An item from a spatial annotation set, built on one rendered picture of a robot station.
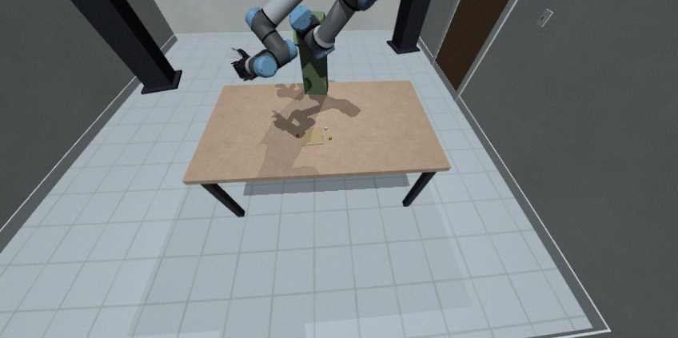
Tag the beige flat mat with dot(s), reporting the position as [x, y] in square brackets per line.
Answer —
[312, 136]

